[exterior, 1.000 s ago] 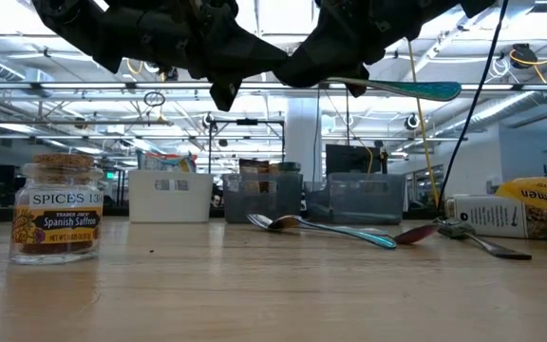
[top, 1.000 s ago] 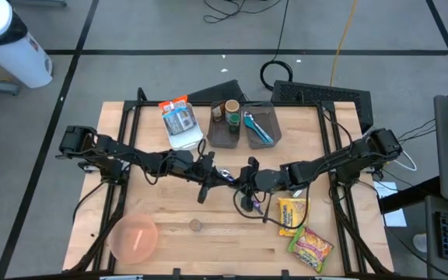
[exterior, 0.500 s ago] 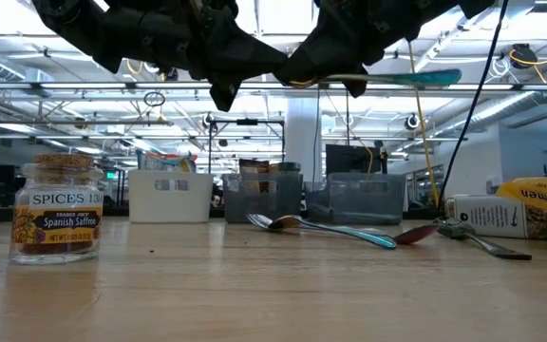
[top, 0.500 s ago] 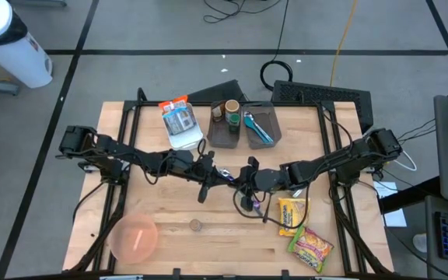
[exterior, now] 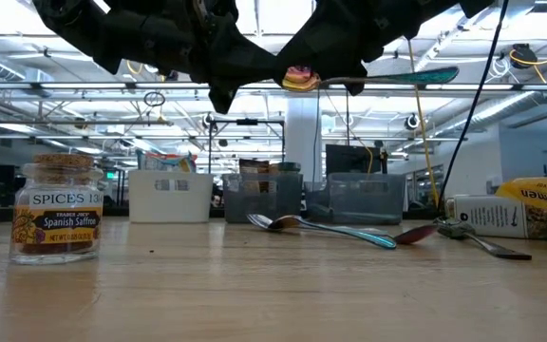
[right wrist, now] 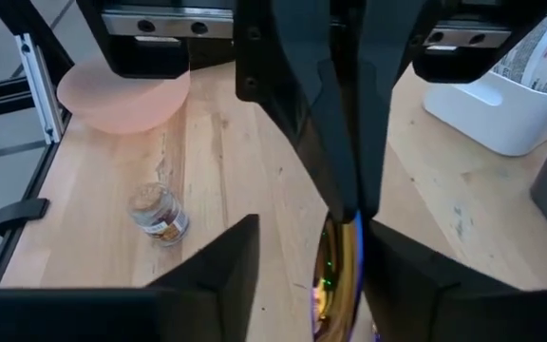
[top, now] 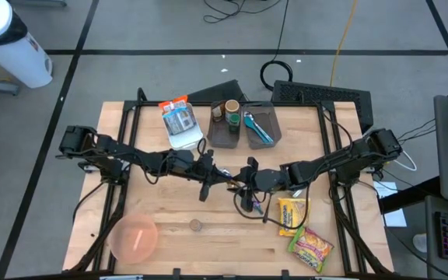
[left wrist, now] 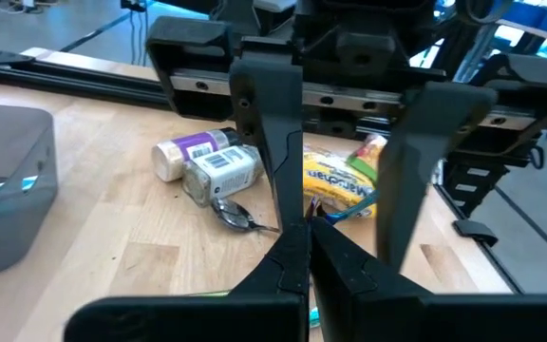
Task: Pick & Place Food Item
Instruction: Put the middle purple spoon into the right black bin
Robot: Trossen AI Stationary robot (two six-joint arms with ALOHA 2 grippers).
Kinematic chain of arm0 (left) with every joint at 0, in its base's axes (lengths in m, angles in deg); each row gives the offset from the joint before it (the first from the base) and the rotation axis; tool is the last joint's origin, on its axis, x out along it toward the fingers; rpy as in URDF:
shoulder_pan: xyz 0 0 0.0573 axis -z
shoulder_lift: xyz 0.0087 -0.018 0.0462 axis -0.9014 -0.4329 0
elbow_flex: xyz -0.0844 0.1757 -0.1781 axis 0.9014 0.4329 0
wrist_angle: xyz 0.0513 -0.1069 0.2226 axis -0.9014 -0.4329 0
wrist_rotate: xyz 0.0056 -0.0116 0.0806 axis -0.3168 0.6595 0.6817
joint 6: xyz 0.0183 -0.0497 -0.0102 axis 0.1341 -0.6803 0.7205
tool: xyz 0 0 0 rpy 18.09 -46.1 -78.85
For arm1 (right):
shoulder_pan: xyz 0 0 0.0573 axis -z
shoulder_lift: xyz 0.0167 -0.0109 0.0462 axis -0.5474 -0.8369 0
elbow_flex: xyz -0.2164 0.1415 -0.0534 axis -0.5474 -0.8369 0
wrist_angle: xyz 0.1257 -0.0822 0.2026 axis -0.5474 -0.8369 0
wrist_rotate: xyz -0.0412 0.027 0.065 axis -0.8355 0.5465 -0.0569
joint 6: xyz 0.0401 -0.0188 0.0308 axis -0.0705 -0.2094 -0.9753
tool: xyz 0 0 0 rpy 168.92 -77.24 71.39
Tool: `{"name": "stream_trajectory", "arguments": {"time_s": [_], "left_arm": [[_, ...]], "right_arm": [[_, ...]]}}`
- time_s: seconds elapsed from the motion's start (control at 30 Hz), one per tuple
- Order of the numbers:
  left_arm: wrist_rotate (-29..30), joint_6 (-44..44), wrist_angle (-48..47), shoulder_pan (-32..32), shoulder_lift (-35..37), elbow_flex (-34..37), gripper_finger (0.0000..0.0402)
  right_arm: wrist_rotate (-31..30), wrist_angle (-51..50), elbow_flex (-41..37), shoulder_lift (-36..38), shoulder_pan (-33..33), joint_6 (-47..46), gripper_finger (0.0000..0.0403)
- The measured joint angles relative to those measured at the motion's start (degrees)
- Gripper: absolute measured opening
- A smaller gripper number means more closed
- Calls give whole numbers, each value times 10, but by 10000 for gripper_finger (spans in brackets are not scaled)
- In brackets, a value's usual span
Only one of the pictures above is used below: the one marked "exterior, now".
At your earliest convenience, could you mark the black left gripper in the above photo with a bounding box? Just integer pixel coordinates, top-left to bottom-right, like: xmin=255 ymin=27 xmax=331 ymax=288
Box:
xmin=111 ymin=0 xmax=279 ymax=115

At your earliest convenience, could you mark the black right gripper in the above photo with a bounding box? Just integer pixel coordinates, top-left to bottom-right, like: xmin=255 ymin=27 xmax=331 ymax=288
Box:
xmin=273 ymin=0 xmax=462 ymax=97

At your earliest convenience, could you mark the iridescent spoon green handle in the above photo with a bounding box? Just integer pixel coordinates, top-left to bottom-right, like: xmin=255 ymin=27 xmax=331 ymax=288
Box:
xmin=268 ymin=215 xmax=398 ymax=252
xmin=281 ymin=65 xmax=461 ymax=94

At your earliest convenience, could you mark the orange ramen noodle packet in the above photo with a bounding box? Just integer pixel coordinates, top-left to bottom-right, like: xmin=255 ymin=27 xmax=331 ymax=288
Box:
xmin=158 ymin=151 xmax=198 ymax=174

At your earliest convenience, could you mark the green spice jar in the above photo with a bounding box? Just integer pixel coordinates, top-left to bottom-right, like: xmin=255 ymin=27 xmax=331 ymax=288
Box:
xmin=278 ymin=161 xmax=303 ymax=210

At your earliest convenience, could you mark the translucent grey plastic bin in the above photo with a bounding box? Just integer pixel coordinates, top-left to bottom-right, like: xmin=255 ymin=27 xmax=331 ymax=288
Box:
xmin=304 ymin=172 xmax=406 ymax=226
xmin=221 ymin=173 xmax=304 ymax=224

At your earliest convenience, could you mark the white plastic bin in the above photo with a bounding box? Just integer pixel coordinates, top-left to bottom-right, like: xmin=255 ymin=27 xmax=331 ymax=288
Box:
xmin=127 ymin=169 xmax=215 ymax=224

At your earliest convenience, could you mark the grey overhead crossbeam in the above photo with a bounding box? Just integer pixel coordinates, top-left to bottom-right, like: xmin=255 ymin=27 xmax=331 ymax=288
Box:
xmin=0 ymin=80 xmax=547 ymax=92

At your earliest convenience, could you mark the plain dark silver spoon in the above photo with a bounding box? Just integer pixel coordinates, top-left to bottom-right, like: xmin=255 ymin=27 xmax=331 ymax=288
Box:
xmin=432 ymin=216 xmax=534 ymax=261

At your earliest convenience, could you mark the large purple-lid spice jar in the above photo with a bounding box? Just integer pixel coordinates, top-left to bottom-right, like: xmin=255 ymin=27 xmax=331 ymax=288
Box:
xmin=443 ymin=193 xmax=547 ymax=242

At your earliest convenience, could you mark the small cork-lid saffron jar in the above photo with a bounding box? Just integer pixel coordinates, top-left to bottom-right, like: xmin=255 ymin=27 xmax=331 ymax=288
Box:
xmin=9 ymin=153 xmax=105 ymax=266

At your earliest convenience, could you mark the yellow ramen noodle packet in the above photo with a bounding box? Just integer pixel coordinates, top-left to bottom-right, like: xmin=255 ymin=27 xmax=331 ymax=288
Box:
xmin=494 ymin=176 xmax=547 ymax=220

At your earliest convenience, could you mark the yellow cable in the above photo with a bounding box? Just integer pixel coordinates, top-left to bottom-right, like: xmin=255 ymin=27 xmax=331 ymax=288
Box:
xmin=406 ymin=40 xmax=442 ymax=210

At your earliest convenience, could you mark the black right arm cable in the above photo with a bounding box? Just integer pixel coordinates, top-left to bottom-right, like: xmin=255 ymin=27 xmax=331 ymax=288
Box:
xmin=437 ymin=0 xmax=511 ymax=215

